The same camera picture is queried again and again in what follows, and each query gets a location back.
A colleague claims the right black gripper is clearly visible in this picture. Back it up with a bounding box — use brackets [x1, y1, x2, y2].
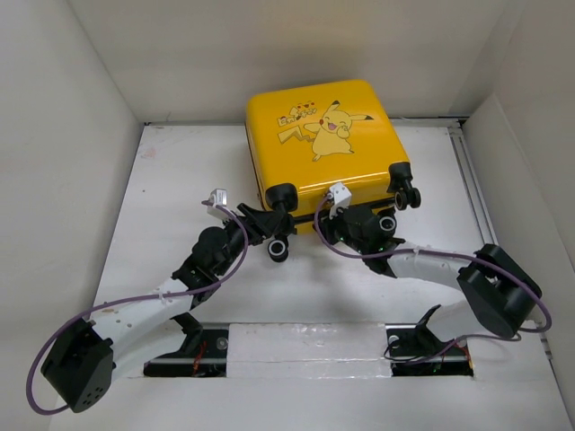
[312, 201, 367, 255]

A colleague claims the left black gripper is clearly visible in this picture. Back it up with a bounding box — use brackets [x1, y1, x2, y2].
[214, 204, 283, 277]

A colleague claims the yellow hard-shell suitcase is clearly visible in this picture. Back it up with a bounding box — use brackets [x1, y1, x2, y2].
[245, 80, 421, 236]

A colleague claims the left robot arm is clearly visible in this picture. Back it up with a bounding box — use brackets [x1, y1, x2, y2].
[25, 200, 296, 415]

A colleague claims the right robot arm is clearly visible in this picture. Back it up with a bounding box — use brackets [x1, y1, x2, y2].
[314, 205, 544, 354]

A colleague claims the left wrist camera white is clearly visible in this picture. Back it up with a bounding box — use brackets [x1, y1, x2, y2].
[203, 189, 228, 221]

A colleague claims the aluminium frame rail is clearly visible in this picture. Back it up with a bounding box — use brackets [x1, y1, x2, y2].
[448, 119, 498, 243]

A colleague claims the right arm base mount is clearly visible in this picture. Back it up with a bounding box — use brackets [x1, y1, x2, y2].
[383, 305, 473, 377]

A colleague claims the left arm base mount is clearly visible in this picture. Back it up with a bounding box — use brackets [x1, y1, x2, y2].
[143, 312, 230, 378]

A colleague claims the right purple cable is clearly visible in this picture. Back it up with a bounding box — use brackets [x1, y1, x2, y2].
[313, 197, 553, 360]

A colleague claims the purple cable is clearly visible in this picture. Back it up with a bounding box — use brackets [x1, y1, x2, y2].
[26, 199, 249, 414]
[313, 197, 553, 360]

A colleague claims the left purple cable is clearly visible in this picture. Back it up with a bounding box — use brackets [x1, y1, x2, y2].
[26, 199, 249, 414]

